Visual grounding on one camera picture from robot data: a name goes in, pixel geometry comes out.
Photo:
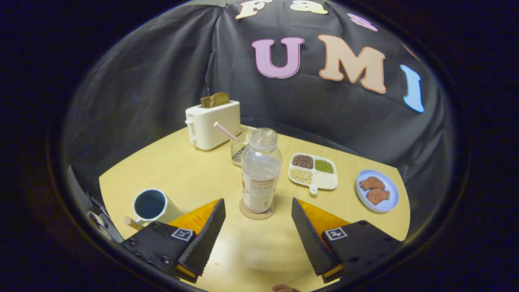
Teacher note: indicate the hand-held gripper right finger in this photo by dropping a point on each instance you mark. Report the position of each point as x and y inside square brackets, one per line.
[310, 237]

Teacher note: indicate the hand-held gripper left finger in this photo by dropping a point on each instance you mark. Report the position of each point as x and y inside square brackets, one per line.
[207, 237]

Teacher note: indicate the round cork coaster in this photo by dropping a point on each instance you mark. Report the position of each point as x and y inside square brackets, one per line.
[248, 215]

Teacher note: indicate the white cup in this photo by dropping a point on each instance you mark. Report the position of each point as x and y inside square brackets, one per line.
[158, 209]

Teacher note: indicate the clear plastic juice bottle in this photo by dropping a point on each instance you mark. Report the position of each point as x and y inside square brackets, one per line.
[260, 178]

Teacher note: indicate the white divided tray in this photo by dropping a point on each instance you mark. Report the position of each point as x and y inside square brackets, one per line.
[314, 187]

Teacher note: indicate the wooden table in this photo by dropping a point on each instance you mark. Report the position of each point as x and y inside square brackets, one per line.
[259, 251]

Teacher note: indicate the white rice pile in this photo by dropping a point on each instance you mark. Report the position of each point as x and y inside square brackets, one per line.
[325, 181]

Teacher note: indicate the yellow soybeans pile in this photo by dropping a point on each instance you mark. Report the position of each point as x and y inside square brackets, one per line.
[301, 176]

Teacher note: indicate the green beans pile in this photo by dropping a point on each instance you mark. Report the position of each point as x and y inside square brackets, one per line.
[324, 166]

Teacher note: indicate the red beans pile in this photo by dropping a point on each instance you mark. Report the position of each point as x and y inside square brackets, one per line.
[303, 161]

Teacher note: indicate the brown meat piece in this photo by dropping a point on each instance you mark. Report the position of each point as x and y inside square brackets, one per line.
[378, 196]
[371, 183]

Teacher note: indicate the light blue plate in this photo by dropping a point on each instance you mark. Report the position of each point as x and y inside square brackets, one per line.
[391, 198]

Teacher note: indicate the pink striped straw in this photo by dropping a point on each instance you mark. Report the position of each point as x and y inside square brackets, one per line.
[225, 132]

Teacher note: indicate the white toaster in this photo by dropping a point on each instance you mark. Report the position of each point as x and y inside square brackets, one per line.
[211, 127]

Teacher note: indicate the square toast slice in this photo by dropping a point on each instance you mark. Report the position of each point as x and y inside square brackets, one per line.
[206, 101]

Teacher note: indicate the rounded toast slice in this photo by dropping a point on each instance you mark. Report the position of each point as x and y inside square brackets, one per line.
[220, 99]

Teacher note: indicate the black backdrop cloth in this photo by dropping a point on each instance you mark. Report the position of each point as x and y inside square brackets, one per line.
[162, 73]

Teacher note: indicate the grey metal frame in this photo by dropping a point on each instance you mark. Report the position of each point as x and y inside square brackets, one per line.
[103, 221]

